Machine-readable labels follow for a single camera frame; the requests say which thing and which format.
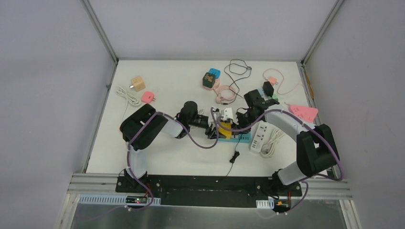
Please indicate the white power strip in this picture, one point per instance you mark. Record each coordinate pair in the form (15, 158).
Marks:
(261, 136)

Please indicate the teal power strip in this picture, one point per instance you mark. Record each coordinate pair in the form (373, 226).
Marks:
(241, 138)

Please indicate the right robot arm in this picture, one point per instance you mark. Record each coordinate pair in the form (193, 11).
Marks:
(316, 150)

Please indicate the pink cube socket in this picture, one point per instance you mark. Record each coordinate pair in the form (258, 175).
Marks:
(148, 97)

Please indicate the black power adapter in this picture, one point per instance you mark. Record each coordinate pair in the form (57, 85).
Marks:
(268, 89)

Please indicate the yellow cube socket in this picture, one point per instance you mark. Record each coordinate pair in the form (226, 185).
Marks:
(225, 134)

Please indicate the salmon pink charger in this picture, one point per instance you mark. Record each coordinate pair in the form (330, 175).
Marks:
(273, 81)

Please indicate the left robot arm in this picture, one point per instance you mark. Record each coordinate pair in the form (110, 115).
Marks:
(141, 128)

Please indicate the dark green cube socket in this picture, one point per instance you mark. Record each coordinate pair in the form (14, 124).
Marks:
(208, 79)

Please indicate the beige dragon cube adapter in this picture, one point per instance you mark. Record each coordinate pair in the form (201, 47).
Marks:
(137, 84)

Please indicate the blue cube socket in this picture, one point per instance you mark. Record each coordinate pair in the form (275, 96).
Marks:
(215, 72)

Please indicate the light blue charger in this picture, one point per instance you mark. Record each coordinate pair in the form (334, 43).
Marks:
(261, 92)

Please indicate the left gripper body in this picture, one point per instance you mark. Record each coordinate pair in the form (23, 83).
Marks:
(211, 129)

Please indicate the pink triangular power strip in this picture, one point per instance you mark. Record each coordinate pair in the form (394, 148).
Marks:
(307, 114)

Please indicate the round pink socket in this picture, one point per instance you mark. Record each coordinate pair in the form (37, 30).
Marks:
(214, 87)

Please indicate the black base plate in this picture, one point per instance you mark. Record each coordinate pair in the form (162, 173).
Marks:
(208, 191)

